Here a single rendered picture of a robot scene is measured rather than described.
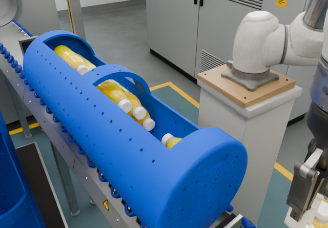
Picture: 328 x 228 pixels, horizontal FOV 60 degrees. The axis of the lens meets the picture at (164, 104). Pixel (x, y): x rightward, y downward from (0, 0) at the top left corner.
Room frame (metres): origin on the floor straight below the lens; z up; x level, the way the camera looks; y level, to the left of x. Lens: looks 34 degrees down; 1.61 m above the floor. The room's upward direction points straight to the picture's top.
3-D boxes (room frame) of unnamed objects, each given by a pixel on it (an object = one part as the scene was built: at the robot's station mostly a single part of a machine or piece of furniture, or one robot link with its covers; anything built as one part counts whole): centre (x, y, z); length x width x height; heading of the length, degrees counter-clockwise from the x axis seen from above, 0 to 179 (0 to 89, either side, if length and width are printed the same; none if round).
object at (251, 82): (1.11, -0.36, 1.05); 0.22 x 0.18 x 0.06; 35
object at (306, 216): (0.27, -0.21, 1.22); 0.03 x 0.01 x 0.07; 38
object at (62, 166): (1.15, 0.58, 0.31); 0.06 x 0.06 x 0.63; 38
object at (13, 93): (1.92, 1.19, 0.31); 0.06 x 0.06 x 0.63; 38
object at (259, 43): (1.09, -0.38, 1.19); 0.18 x 0.16 x 0.22; 78
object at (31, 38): (1.41, 0.70, 1.00); 0.10 x 0.04 x 0.15; 128
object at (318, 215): (0.38, -0.34, 1.09); 0.04 x 0.04 x 0.02
